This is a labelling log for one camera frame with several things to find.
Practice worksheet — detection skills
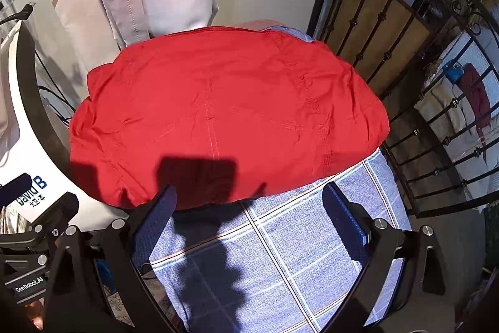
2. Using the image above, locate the black iron railing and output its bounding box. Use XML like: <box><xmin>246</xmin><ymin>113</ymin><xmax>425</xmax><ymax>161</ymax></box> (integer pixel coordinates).
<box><xmin>307</xmin><ymin>0</ymin><xmax>499</xmax><ymax>220</ymax></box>

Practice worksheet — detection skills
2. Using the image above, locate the black plug with cable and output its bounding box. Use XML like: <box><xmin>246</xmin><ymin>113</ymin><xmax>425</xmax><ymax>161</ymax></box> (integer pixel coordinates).
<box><xmin>0</xmin><ymin>3</ymin><xmax>36</xmax><ymax>26</ymax></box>

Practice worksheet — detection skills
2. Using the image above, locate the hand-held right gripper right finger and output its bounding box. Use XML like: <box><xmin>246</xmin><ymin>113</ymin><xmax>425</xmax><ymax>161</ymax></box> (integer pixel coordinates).
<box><xmin>322</xmin><ymin>181</ymin><xmax>449</xmax><ymax>333</ymax></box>

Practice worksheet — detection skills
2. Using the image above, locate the blue checked blanket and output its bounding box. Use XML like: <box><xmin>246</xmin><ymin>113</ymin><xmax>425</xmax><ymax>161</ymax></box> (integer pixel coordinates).
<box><xmin>150</xmin><ymin>19</ymin><xmax>414</xmax><ymax>333</ymax></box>

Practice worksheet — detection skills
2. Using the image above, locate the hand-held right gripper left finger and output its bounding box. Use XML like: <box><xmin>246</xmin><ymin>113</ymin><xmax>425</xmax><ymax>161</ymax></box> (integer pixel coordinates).
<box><xmin>45</xmin><ymin>183</ymin><xmax>188</xmax><ymax>333</ymax></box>

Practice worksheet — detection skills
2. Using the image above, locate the white ring-shaped machine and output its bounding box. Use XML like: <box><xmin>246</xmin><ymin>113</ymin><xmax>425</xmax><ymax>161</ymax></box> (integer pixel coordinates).
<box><xmin>0</xmin><ymin>0</ymin><xmax>131</xmax><ymax>236</ymax></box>

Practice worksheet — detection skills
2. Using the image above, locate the small blue object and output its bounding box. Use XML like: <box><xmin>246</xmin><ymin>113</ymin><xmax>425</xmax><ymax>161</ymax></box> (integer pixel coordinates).
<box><xmin>445</xmin><ymin>60</ymin><xmax>465</xmax><ymax>83</ymax></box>

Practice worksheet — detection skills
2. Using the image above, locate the dark red cloth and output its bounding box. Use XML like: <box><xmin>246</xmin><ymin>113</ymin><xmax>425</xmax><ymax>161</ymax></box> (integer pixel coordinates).
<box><xmin>458</xmin><ymin>64</ymin><xmax>492</xmax><ymax>131</ymax></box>

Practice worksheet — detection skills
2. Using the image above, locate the brown wooden board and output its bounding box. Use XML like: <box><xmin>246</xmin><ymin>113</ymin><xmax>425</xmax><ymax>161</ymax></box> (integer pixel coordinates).
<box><xmin>327</xmin><ymin>0</ymin><xmax>434</xmax><ymax>96</ymax></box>

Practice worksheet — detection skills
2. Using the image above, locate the red puffer jacket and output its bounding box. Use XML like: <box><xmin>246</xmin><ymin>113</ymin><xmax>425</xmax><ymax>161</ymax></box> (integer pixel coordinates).
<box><xmin>69</xmin><ymin>26</ymin><xmax>390</xmax><ymax>209</ymax></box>

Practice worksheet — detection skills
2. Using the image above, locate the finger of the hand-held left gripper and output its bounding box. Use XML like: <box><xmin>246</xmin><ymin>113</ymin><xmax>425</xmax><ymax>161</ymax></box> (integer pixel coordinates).
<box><xmin>0</xmin><ymin>192</ymin><xmax>80</xmax><ymax>252</ymax></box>
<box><xmin>0</xmin><ymin>172</ymin><xmax>35</xmax><ymax>206</ymax></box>

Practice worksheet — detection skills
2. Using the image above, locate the black cable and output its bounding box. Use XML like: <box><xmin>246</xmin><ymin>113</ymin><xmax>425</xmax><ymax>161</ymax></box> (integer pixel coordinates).
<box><xmin>36</xmin><ymin>82</ymin><xmax>80</xmax><ymax>123</ymax></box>

